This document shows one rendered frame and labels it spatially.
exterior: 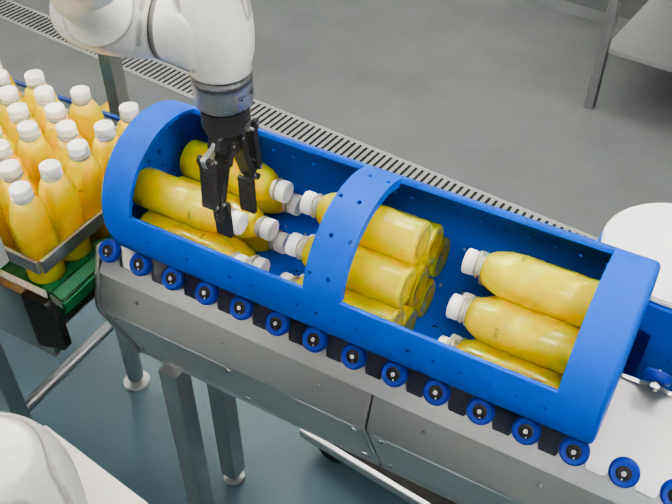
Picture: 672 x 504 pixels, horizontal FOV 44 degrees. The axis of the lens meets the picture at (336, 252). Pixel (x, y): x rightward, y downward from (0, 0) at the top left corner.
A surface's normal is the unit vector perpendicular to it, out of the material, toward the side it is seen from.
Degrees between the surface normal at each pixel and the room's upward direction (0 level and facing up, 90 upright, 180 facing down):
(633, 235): 0
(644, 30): 0
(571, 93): 0
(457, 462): 70
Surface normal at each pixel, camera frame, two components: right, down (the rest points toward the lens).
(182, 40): -0.36, 0.62
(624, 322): -0.23, -0.37
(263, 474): 0.00, -0.73
